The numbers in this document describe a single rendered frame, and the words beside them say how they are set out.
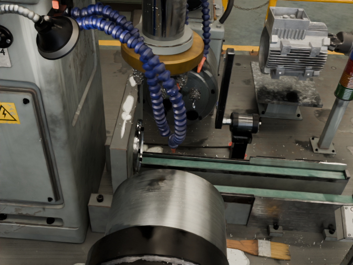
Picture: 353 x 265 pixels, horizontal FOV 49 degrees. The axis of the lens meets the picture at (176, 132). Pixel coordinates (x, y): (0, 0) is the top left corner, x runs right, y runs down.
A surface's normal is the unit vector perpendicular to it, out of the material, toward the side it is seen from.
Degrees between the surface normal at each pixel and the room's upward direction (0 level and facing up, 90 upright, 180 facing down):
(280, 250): 2
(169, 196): 2
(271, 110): 90
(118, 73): 0
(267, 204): 90
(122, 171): 90
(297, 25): 89
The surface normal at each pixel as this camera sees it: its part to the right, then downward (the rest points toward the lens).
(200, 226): 0.58, -0.59
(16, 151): -0.05, 0.66
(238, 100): 0.06, -0.75
